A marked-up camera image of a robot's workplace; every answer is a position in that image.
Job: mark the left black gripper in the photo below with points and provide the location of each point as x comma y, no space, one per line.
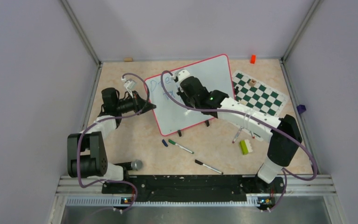
144,105

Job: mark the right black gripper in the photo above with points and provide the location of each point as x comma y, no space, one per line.
182,94

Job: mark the white board with pink frame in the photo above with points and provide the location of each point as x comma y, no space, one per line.
214,73

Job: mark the blue marker cap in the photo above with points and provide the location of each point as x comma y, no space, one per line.
165,143

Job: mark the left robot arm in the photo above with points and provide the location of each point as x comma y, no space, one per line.
86,154

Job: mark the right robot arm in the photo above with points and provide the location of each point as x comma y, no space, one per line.
281,134

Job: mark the black chess pawn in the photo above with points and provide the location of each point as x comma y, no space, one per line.
236,90

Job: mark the green capped marker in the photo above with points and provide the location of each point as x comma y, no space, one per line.
180,146

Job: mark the small cork piece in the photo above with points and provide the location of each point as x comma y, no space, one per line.
128,59

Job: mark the green white chessboard mat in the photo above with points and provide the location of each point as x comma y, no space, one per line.
262,97

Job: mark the wooden cube chess piece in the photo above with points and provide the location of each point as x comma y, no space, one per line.
252,83

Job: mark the pink purple marker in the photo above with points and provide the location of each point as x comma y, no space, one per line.
237,135

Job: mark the black capped marker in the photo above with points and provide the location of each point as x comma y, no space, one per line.
209,167

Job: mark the orange toy block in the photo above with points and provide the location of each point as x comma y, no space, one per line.
253,59

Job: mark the green white toy brick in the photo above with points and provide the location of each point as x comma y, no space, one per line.
245,147

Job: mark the purple toy block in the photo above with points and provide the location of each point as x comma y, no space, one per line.
301,109

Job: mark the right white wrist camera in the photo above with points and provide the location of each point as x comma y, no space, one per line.
180,75

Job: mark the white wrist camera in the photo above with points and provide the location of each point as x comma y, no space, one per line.
180,75
129,84

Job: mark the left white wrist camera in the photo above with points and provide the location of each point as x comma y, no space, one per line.
129,84

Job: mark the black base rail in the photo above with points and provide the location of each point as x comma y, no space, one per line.
194,188

